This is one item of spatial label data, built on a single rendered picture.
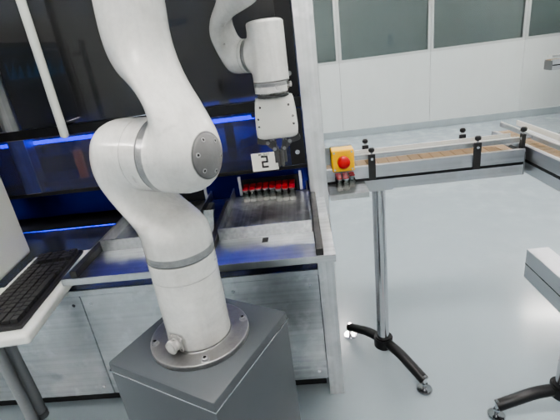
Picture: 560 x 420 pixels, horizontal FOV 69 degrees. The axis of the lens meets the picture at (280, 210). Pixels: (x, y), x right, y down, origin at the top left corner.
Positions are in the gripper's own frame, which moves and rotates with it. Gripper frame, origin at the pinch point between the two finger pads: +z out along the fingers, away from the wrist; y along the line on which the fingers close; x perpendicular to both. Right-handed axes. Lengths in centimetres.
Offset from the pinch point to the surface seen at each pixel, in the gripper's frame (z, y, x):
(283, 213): 22.0, 2.3, -16.2
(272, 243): 22.3, 4.8, 2.9
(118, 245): 21, 49, -2
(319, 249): 20.6, -7.2, 11.8
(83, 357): 81, 92, -28
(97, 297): 54, 77, -28
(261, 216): 22.0, 9.3, -16.1
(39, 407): 86, 100, -9
